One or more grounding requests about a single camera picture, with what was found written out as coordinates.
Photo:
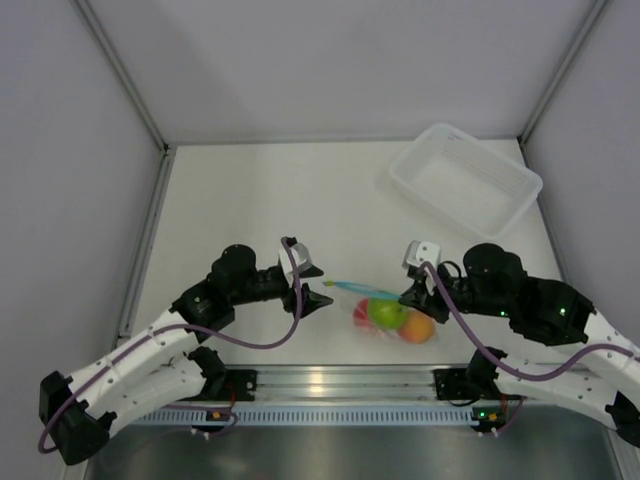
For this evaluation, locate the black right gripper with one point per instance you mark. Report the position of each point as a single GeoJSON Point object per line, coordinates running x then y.
{"type": "Point", "coordinates": [420, 297]}

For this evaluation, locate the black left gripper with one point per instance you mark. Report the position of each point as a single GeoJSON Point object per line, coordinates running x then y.
{"type": "Point", "coordinates": [310, 301]}

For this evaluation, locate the orange fake peach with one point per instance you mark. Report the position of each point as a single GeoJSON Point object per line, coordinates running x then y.
{"type": "Point", "coordinates": [418, 328]}

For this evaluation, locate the green fake apple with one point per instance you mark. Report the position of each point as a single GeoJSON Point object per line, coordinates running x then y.
{"type": "Point", "coordinates": [387, 314]}

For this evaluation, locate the clear zip top bag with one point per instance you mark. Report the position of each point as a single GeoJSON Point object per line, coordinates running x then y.
{"type": "Point", "coordinates": [347, 294]}

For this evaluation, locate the red fake apple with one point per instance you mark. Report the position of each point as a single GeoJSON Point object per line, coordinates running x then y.
{"type": "Point", "coordinates": [360, 315]}

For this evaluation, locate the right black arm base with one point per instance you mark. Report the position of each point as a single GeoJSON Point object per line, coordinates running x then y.
{"type": "Point", "coordinates": [460, 386]}

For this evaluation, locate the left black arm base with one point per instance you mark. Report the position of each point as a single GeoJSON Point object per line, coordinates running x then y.
{"type": "Point", "coordinates": [237, 385]}

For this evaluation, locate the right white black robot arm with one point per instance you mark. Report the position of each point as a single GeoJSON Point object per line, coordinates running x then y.
{"type": "Point", "coordinates": [599, 377]}

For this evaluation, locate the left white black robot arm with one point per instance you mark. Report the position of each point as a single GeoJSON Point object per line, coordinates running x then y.
{"type": "Point", "coordinates": [169, 361]}

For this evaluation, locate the white plastic basket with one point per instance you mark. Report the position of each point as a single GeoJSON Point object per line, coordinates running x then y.
{"type": "Point", "coordinates": [469, 186]}

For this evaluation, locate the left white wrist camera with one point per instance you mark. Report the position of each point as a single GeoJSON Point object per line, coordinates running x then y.
{"type": "Point", "coordinates": [297, 255]}

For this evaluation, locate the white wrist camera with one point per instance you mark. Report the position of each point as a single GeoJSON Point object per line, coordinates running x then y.
{"type": "Point", "coordinates": [297, 255]}
{"type": "Point", "coordinates": [419, 252]}

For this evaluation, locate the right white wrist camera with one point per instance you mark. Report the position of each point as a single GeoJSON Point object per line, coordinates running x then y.
{"type": "Point", "coordinates": [419, 252]}

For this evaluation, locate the aluminium mounting rail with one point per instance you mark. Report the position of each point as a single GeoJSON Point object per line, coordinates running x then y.
{"type": "Point", "coordinates": [367, 383]}

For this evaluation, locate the white slotted cable duct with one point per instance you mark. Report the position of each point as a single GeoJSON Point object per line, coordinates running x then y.
{"type": "Point", "coordinates": [377, 415]}

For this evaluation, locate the left aluminium frame post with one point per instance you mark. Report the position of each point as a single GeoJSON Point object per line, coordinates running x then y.
{"type": "Point", "coordinates": [108, 49]}

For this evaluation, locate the aluminium frame post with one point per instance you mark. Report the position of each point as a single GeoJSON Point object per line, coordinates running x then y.
{"type": "Point", "coordinates": [108, 49]}
{"type": "Point", "coordinates": [566, 61]}

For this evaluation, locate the right aluminium frame post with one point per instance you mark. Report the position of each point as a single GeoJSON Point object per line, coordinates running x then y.
{"type": "Point", "coordinates": [566, 61]}

